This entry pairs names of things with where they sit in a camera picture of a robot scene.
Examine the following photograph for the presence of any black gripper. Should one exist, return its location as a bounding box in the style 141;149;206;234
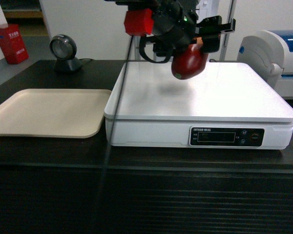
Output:
114;0;236;58

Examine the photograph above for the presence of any dark red mango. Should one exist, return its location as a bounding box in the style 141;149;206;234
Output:
171;44;208;80

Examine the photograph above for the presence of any white checkout scale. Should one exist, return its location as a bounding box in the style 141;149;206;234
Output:
105;61;293;149

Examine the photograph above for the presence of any black checkout counter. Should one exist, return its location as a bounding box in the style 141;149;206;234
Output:
0;59;293;234

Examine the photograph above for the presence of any white receipt printer kiosk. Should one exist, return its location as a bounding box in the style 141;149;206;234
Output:
154;0;220;62

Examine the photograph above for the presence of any white metal pole right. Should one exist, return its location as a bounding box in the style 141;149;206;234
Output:
219;0;237;61

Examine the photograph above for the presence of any white metal pole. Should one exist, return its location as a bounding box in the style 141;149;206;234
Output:
133;36;141;60
219;0;237;61

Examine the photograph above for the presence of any white blue label printer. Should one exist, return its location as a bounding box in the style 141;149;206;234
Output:
237;30;293;99

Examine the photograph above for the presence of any white metal pole left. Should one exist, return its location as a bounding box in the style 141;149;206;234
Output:
133;36;141;60

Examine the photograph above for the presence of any black barcode scanner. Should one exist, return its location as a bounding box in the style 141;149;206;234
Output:
49;34;83;74

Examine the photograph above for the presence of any beige plastic tray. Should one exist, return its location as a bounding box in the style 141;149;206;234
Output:
0;89;111;138

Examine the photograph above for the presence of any red fire extinguisher box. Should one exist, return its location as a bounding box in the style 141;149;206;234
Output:
0;24;29;64

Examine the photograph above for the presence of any red camera mount block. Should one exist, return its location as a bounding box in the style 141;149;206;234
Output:
124;8;154;37

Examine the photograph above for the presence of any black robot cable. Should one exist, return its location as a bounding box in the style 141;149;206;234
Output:
92;35;134;234

